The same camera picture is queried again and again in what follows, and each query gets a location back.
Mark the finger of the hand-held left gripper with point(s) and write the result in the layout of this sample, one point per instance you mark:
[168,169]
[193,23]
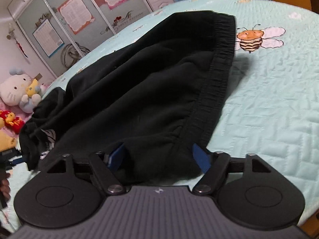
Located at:
[18,161]

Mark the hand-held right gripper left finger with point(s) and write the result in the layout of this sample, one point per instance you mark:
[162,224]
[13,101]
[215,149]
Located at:
[117,155]

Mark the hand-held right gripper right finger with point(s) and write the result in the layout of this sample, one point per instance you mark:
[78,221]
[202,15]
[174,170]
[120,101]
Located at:
[201,158]

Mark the black pants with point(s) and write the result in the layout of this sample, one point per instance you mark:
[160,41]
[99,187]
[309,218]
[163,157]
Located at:
[149,92]

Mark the person's left hand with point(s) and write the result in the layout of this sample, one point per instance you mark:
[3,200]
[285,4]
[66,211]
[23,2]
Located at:
[5,189]

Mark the yellow bear plush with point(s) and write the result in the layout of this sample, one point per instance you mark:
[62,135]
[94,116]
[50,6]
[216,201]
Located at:
[6,142]

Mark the red plush toy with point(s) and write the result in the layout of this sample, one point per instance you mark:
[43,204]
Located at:
[10,120]

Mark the grey plush toy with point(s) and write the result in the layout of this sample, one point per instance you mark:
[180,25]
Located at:
[31,95]

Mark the white cat plush toy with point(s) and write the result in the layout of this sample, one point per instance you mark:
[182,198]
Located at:
[12,89]

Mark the bee printed quilt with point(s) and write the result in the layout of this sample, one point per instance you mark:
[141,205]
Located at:
[261,104]

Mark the sliding door wardrobe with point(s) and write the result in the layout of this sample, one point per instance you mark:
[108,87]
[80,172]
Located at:
[27,15]

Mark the red hanging wall ornament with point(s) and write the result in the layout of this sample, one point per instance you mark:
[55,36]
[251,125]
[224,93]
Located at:
[19,46]

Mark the blue bordered wall poster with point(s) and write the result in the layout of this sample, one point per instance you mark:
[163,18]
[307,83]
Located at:
[48,38]

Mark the orange bordered wall poster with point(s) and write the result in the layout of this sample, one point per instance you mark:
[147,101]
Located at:
[76,13]

